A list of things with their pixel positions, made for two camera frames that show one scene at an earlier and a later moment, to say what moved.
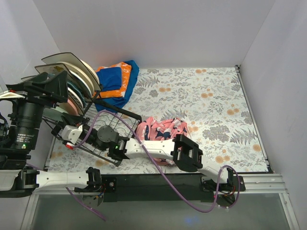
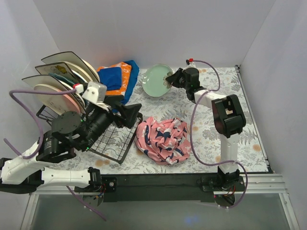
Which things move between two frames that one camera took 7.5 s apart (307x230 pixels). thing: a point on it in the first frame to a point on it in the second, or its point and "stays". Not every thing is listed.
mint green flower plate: x=55 y=113 to x=154 y=82
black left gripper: x=35 y=92 to x=117 y=113
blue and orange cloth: x=116 y=81 stays
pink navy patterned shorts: x=166 y=129 stays
